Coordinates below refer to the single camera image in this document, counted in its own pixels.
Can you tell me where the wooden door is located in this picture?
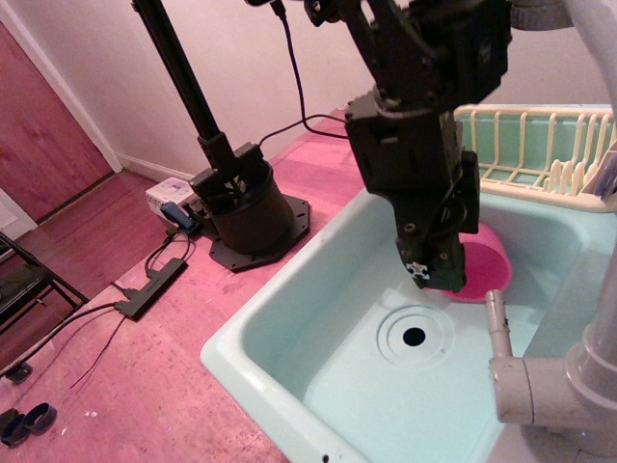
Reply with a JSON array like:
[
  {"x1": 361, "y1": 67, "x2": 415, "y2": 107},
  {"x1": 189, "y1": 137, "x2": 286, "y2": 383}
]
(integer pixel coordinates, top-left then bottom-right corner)
[{"x1": 1, "y1": 27, "x2": 113, "y2": 223}]

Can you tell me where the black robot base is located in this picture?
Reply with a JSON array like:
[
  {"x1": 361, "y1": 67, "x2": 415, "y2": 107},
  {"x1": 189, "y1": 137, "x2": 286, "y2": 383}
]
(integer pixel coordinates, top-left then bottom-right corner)
[{"x1": 189, "y1": 134, "x2": 310, "y2": 273}]

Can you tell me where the black usb hub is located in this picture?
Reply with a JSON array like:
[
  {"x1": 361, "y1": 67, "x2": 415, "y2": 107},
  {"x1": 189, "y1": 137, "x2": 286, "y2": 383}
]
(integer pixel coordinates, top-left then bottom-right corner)
[{"x1": 114, "y1": 258, "x2": 188, "y2": 322}]

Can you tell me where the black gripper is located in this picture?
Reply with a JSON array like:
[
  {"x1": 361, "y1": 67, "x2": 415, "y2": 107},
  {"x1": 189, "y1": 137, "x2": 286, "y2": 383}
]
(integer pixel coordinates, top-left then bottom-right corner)
[{"x1": 345, "y1": 93, "x2": 480, "y2": 292}]

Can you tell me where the black ring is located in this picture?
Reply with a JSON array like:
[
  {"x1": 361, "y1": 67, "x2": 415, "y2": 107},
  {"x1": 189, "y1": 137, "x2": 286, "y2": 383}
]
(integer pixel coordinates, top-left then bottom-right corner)
[
  {"x1": 0, "y1": 408, "x2": 28, "y2": 448},
  {"x1": 22, "y1": 402, "x2": 58, "y2": 435}
]

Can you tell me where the cream dish drying rack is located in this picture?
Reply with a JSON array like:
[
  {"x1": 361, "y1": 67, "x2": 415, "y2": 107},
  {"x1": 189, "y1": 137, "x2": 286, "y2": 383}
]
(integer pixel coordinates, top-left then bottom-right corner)
[{"x1": 455, "y1": 104, "x2": 616, "y2": 212}]

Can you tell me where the grey toy faucet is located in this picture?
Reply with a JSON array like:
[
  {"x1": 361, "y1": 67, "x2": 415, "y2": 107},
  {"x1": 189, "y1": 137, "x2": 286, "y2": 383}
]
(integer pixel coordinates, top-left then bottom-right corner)
[{"x1": 486, "y1": 1, "x2": 616, "y2": 462}]

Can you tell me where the black cable on table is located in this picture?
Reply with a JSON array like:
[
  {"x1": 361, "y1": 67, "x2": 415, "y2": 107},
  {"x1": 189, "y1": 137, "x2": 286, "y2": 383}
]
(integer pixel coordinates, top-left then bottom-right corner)
[{"x1": 257, "y1": 0, "x2": 353, "y2": 149}]

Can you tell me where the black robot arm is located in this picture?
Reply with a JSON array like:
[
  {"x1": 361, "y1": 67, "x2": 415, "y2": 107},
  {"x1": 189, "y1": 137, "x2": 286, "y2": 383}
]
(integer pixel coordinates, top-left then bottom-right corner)
[{"x1": 133, "y1": 1, "x2": 511, "y2": 292}]

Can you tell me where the thick grey cable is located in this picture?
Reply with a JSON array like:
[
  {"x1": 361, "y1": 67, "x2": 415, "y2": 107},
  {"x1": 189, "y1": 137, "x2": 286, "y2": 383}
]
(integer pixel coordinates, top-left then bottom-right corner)
[{"x1": 0, "y1": 301, "x2": 121, "y2": 375}]

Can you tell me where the mint green toy sink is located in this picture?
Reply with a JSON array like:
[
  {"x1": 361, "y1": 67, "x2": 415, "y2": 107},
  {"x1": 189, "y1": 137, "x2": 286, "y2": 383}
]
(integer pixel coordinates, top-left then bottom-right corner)
[{"x1": 201, "y1": 191, "x2": 616, "y2": 462}]

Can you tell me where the pink plastic cup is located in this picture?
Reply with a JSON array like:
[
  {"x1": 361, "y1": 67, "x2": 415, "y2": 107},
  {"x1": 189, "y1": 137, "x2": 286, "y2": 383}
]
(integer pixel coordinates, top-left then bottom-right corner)
[{"x1": 443, "y1": 223, "x2": 513, "y2": 303}]

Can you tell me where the black ring left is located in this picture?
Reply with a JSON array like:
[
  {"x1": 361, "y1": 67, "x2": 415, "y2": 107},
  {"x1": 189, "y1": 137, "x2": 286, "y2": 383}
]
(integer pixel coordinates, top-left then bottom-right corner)
[{"x1": 0, "y1": 408, "x2": 28, "y2": 448}]

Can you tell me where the blue adapter plug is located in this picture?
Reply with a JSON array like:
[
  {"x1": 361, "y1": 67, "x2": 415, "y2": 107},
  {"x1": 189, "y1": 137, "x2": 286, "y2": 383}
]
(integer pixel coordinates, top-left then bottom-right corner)
[{"x1": 160, "y1": 202, "x2": 198, "y2": 233}]

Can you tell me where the black ring right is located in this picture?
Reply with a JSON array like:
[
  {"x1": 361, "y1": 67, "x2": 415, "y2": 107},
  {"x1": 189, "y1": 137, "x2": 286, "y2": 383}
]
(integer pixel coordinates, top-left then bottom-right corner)
[{"x1": 22, "y1": 402, "x2": 58, "y2": 435}]

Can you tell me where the white cardboard box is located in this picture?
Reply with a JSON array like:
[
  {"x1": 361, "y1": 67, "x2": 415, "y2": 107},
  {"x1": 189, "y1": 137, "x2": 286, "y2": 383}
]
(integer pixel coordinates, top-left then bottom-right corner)
[{"x1": 146, "y1": 177, "x2": 198, "y2": 223}]

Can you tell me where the thin black wire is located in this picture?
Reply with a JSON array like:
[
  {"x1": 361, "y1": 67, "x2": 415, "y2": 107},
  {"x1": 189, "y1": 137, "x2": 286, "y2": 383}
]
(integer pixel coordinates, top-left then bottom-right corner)
[{"x1": 69, "y1": 317, "x2": 127, "y2": 390}]

